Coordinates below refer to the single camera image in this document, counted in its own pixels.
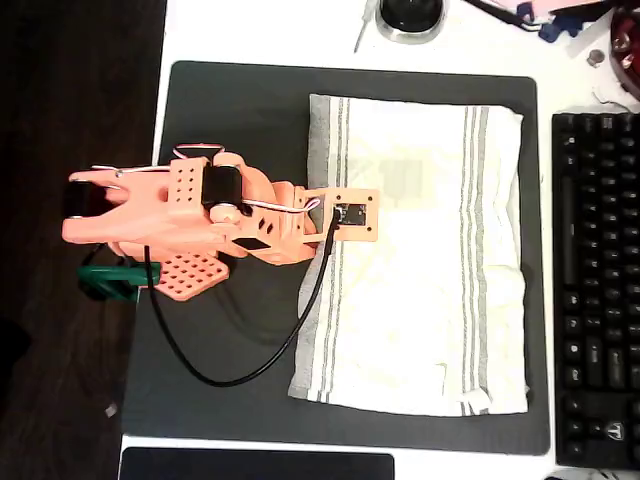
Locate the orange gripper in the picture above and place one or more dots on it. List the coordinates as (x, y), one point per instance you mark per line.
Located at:
(294, 250)

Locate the white striped towel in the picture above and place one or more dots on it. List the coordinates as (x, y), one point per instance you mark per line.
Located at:
(410, 300)

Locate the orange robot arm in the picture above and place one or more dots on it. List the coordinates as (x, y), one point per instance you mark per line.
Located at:
(150, 210)

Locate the dark grey desk mat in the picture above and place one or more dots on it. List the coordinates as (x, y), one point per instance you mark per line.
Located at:
(240, 125)

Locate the green table clamp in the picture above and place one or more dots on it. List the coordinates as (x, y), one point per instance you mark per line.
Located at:
(105, 274)

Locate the black tablet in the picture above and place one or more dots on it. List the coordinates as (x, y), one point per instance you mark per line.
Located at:
(250, 467)

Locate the round black silver-rimmed object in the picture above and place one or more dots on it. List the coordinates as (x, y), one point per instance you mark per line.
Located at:
(410, 15)

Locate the black keyboard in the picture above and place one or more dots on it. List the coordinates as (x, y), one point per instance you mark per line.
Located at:
(600, 300)

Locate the small blue plastic piece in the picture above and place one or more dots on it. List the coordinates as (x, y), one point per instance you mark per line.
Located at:
(525, 10)

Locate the large blue plastic piece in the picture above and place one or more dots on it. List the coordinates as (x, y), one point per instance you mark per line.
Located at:
(557, 27)

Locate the small round grey coin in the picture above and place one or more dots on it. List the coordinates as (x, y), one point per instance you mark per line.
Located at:
(596, 57)

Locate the pink paper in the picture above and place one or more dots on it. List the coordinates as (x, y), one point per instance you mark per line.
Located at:
(565, 4)

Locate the white black patterned object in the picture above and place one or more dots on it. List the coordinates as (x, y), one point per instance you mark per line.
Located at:
(580, 475)

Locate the dark red bowl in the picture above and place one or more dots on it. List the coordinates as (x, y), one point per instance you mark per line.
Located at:
(627, 55)

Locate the orange camera mount with board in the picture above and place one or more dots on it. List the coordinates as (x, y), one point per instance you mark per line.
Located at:
(350, 196)

